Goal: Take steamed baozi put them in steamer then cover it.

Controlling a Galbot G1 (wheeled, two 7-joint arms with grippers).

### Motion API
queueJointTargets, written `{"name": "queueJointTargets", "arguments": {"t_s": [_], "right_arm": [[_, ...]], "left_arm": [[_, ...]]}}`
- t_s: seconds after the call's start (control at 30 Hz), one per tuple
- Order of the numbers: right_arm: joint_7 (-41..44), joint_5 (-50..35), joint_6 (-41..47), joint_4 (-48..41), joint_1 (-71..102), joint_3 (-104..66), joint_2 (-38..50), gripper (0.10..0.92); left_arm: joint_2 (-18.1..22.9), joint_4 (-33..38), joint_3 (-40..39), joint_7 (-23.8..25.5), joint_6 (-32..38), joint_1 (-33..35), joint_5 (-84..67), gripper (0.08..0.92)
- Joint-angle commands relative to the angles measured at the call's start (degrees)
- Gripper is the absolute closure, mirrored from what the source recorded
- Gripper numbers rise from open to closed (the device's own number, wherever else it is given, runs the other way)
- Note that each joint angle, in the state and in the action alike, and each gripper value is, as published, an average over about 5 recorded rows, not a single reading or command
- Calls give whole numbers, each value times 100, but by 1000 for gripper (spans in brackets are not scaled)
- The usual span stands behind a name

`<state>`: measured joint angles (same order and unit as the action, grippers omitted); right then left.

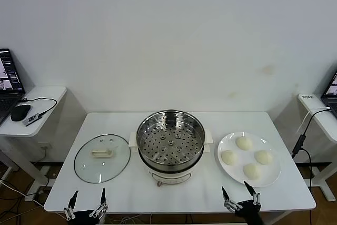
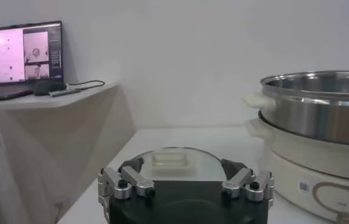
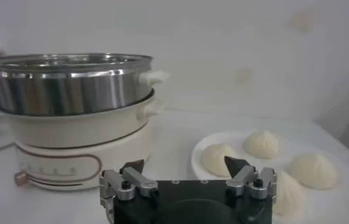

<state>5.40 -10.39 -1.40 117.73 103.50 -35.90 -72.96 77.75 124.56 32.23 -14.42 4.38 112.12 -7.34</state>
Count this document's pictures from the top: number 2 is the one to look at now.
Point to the stainless steel steamer basket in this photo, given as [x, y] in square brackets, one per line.
[308, 118]

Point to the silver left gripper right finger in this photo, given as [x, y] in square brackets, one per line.
[238, 182]

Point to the cream electric cooker base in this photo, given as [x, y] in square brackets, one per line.
[299, 164]

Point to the black computer mouse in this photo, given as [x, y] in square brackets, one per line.
[45, 87]

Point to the black laptop with mouse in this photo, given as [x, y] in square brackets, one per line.
[5, 58]

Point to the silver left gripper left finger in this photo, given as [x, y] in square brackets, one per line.
[138, 182]

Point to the white side table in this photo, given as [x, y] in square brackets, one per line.
[40, 103]

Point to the round glass pot lid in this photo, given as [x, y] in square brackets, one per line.
[206, 167]

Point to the grey usb dongle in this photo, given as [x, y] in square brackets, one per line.
[63, 92]

